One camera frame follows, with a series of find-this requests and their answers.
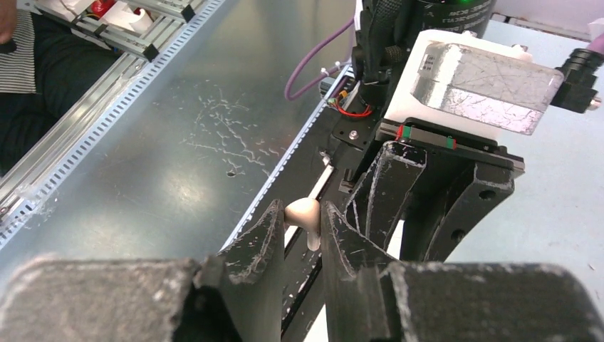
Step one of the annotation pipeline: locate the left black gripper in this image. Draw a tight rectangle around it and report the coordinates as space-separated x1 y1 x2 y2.
340 1 524 249

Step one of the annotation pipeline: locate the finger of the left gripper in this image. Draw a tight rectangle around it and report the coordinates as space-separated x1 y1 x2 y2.
400 162 514 262

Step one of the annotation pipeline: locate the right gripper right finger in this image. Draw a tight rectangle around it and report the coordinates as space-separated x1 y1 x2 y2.
321 202 603 341

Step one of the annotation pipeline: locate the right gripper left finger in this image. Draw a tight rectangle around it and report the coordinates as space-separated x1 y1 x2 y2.
1 200 284 341

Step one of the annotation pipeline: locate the beige earbud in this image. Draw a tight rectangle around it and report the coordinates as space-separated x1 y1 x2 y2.
284 197 321 252

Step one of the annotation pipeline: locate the person in striped shirt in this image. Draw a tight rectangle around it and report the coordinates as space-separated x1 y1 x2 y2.
1 1 119 175

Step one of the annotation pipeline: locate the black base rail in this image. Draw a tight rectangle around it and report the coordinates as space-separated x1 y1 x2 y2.
266 99 376 341

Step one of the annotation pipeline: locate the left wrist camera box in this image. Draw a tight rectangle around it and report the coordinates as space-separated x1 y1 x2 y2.
384 29 564 140

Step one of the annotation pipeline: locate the aluminium extrusion frame outside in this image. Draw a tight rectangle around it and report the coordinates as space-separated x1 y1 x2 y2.
24 1 204 61

